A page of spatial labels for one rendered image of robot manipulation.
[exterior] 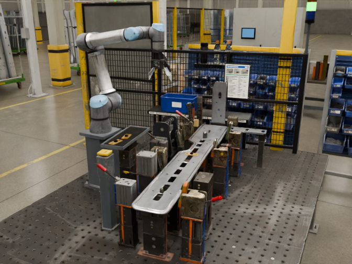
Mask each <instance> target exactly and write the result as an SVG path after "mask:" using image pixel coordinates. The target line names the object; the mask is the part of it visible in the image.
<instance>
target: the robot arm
mask: <svg viewBox="0 0 352 264"><path fill-rule="evenodd" d="M164 32H165V30H164V24H152V27H142V26H139V27H129V28H126V29H120V30H114V31H108V32H103V33H98V32H89V33H82V34H80V35H78V36H77V38H76V45H77V47H78V48H79V49H80V50H82V51H87V53H88V55H89V56H91V59H92V62H93V65H94V69H95V73H96V76H97V80H98V83H99V86H100V90H101V92H100V94H99V95H96V96H93V97H92V98H91V99H90V110H91V123H90V127H89V130H90V132H91V133H93V134H105V133H108V132H111V131H112V126H111V124H110V121H109V116H108V113H109V112H111V111H114V110H116V109H118V108H119V107H120V105H121V103H122V99H121V96H120V95H119V94H118V93H116V90H115V89H114V88H113V86H112V83H111V79H110V76H109V72H108V69H107V65H106V62H105V58H104V51H105V49H104V47H105V45H110V44H114V43H120V42H127V41H135V40H142V39H152V48H153V60H151V63H152V64H151V70H150V72H149V73H148V75H149V80H150V79H151V78H152V75H153V73H154V72H155V71H156V69H163V67H165V68H164V71H165V72H166V75H167V76H168V77H169V79H170V81H172V76H171V70H170V66H169V65H168V64H167V63H168V59H167V58H166V57H165V56H164V54H163V53H162V52H164V46H165V45H166V44H164Z"/></svg>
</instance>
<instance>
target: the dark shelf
mask: <svg viewBox="0 0 352 264"><path fill-rule="evenodd" d="M147 114H155V115H173V116H176V117H181V116H180V115H178V114H177V113H176V112H165V111H161V105H156V106H154V107H153V108H151V109H149V110H148V111H147ZM182 115H184V116H185V117H187V118H188V117H189V115H188V113H182ZM229 115H231V116H238V122H239V123H249V121H250V119H251V117H252V113H241V112H229V111H226V116H225V121H227V118H228V117H229ZM194 118H197V113H196V112H195V117H194ZM202 119H209V120H212V110H210V109H203V110H202Z"/></svg>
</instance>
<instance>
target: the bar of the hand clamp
mask: <svg viewBox="0 0 352 264"><path fill-rule="evenodd" d="M186 106H187V107H188V115H189V122H193V115H192V107H191V106H194V103H192V104H191V103H187V104H186ZM193 125H194V122H193Z"/></svg>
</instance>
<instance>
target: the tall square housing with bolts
mask: <svg viewBox="0 0 352 264"><path fill-rule="evenodd" d="M136 157H137V173H141V174H142V175H141V174H138V176H139V177H138V196H139V195H140V194H141V192H142V191H143V190H144V189H145V188H146V187H147V186H148V185H149V184H150V182H151V181H152V180H153V179H154V178H155V177H156V173H157V153H156V152H151V151H143V150H142V151H141V152H139V153H138V154H137V155H136ZM138 220H142V215H141V211H139V213H138Z"/></svg>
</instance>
